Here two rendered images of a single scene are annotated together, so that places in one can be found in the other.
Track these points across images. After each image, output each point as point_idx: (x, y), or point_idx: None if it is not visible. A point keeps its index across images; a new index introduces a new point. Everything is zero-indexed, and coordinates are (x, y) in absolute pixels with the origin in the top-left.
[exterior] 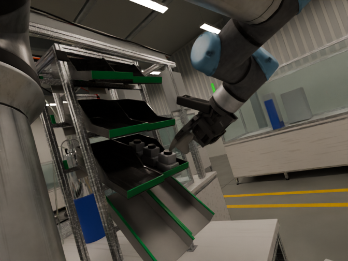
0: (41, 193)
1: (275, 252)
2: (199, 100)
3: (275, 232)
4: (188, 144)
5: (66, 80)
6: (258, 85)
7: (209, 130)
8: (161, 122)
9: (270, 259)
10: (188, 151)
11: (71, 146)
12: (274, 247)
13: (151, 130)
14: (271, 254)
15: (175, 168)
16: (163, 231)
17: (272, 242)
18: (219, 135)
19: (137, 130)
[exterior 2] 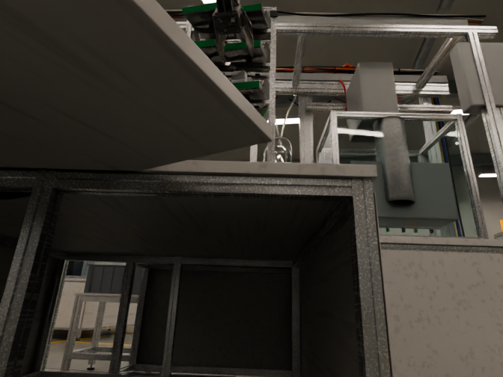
0: None
1: (321, 193)
2: None
3: (338, 167)
4: (218, 41)
5: (186, 28)
6: None
7: (214, 13)
8: (239, 43)
9: (272, 169)
10: (217, 48)
11: (279, 144)
12: (308, 173)
13: (227, 50)
14: (283, 169)
15: (236, 83)
16: None
17: (305, 165)
18: (227, 17)
19: (202, 45)
